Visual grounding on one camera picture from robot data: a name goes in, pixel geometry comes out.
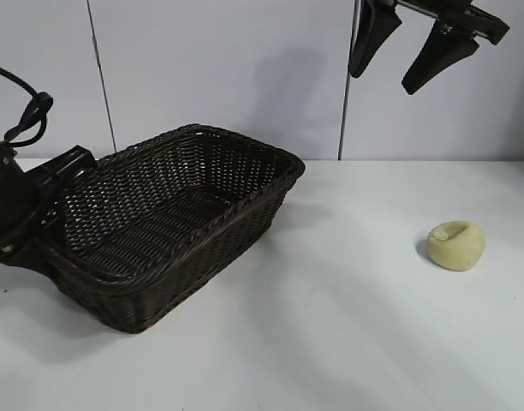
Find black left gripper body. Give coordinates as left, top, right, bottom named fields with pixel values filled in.
left=0, top=126, right=97, bottom=260

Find dark brown woven basket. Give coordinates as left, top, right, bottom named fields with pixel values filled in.
left=42, top=122, right=307, bottom=335

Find black looped cable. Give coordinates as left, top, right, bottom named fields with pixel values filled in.
left=0, top=61, right=55, bottom=147

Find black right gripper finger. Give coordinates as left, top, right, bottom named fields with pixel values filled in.
left=400, top=19, right=479, bottom=97
left=348, top=0, right=403, bottom=80

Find pale yellow egg yolk pastry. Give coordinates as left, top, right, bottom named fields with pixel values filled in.
left=426, top=219, right=487, bottom=272

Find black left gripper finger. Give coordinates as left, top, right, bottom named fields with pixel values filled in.
left=0, top=236, right=61, bottom=282
left=40, top=191, right=69, bottom=254

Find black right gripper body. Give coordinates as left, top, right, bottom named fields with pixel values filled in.
left=394, top=0, right=511, bottom=45

